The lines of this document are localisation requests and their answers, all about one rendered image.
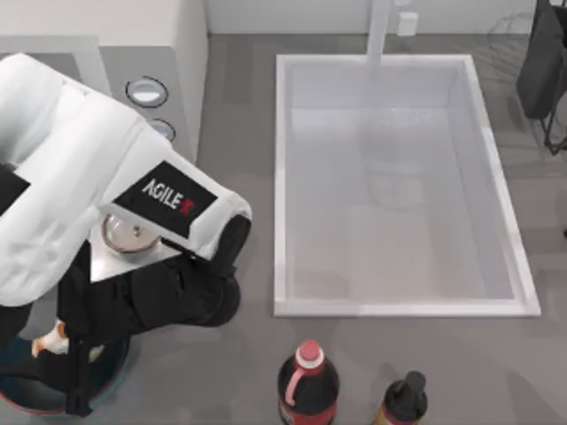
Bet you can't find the pale microwave oven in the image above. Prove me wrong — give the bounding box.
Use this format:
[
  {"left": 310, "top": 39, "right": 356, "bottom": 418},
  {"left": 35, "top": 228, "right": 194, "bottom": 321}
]
[{"left": 0, "top": 0, "right": 209, "bottom": 167}]

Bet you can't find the small microwave knob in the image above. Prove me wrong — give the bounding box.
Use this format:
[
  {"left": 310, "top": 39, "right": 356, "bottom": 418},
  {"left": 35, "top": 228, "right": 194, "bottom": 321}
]
[{"left": 150, "top": 118, "right": 177, "bottom": 143}]

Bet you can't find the dark red bottle pink cap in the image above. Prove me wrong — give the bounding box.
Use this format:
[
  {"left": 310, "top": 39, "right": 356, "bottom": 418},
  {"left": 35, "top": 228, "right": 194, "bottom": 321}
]
[{"left": 276, "top": 339, "right": 342, "bottom": 425}]

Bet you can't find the dark bottle black cap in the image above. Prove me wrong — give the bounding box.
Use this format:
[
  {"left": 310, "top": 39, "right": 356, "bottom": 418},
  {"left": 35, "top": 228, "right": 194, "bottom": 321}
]
[{"left": 374, "top": 370, "right": 430, "bottom": 425}]

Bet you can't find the tall white tap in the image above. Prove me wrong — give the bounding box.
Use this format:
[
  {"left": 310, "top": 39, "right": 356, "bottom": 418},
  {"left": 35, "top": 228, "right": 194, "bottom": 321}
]
[{"left": 364, "top": 0, "right": 398, "bottom": 68}]

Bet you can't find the white wall socket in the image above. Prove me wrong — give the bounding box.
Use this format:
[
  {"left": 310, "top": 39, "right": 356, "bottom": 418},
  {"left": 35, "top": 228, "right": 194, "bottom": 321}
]
[{"left": 397, "top": 12, "right": 419, "bottom": 38}]

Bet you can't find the large microwave knob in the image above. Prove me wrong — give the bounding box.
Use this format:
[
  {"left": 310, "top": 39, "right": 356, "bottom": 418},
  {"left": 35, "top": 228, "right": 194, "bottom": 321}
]
[{"left": 125, "top": 74, "right": 170, "bottom": 109}]

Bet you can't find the tan and white bread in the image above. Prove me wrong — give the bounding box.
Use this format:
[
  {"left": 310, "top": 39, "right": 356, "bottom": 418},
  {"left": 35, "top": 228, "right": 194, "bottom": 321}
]
[{"left": 33, "top": 321, "right": 105, "bottom": 360}]

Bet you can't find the white sink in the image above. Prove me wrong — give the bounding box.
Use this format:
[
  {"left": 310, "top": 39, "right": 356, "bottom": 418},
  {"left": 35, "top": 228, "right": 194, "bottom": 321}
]
[{"left": 272, "top": 53, "right": 543, "bottom": 320}]

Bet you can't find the blue round basket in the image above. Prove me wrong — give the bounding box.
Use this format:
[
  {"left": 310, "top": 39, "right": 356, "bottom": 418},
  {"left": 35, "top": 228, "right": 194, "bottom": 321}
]
[{"left": 0, "top": 334, "right": 130, "bottom": 417}]

